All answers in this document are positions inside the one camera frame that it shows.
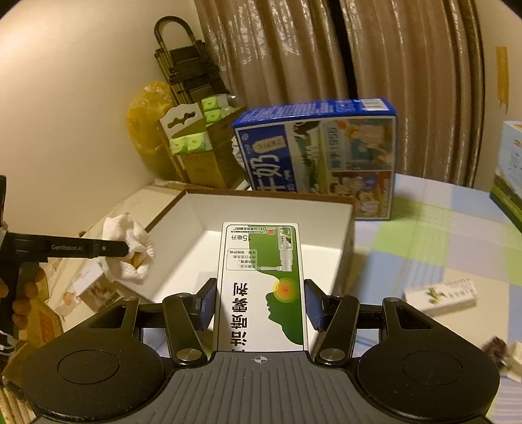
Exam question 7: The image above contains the white cloth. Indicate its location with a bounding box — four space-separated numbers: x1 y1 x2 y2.
99 214 155 285

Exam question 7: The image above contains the green white spray box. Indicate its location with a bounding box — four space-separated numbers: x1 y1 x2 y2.
213 222 308 353

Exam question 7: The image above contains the white bird ointment box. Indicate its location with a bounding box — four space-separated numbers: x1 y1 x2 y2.
404 277 478 317

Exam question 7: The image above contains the dark brown scrunchie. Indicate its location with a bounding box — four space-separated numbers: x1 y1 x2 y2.
482 337 508 368

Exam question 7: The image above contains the white wavy plastic rack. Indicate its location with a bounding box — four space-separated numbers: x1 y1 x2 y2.
501 341 522 383

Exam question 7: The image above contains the yellow snack pouch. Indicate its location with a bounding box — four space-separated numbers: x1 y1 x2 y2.
129 253 149 269

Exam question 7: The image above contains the person left hand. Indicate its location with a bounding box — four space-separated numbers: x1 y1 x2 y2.
1 262 45 338

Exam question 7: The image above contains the brown cardboard storage box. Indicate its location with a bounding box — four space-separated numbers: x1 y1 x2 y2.
122 191 355 352

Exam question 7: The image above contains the checkered bed sheet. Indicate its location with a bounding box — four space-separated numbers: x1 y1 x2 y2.
244 172 522 421

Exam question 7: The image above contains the yellow plastic bag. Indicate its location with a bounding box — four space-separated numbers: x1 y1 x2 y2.
126 81 177 180

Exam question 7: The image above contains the blue milk carton box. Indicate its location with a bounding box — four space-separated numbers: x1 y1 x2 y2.
234 98 398 220

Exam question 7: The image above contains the tissue pack cardboard box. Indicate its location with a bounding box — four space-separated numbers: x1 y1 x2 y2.
158 94 246 189

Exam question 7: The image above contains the green cow milk box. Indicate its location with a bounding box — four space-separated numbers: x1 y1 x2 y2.
490 120 522 231

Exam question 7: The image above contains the black folding cart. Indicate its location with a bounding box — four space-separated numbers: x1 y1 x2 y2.
154 16 229 105

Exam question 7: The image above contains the brown curtain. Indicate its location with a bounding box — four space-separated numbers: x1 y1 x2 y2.
195 1 485 186

